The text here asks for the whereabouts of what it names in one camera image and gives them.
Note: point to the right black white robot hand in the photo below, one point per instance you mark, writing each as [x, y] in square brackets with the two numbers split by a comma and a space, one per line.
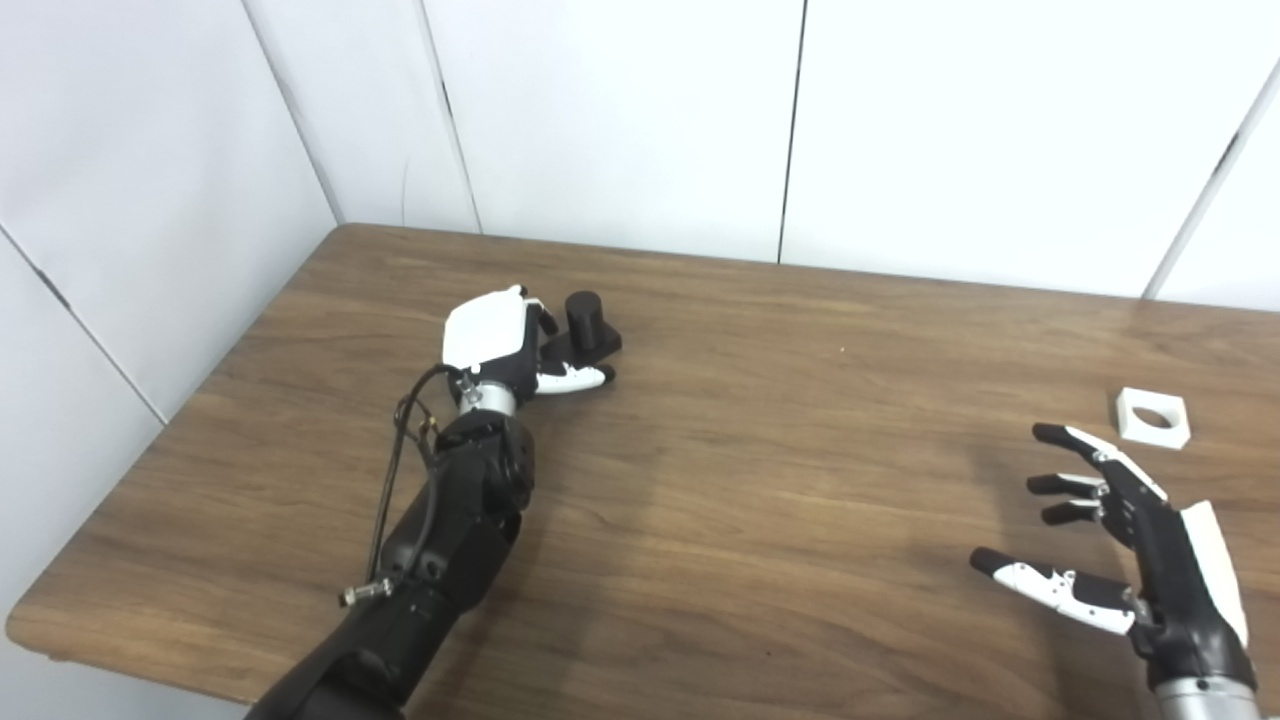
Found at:
[1180, 590]

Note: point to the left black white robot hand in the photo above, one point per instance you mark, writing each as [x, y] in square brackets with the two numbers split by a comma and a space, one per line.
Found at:
[480, 330]

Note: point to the black peg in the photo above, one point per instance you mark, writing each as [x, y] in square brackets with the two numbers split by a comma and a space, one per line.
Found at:
[585, 315]

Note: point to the white square piece with hole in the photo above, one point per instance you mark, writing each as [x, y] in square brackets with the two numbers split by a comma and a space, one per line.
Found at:
[1150, 438]

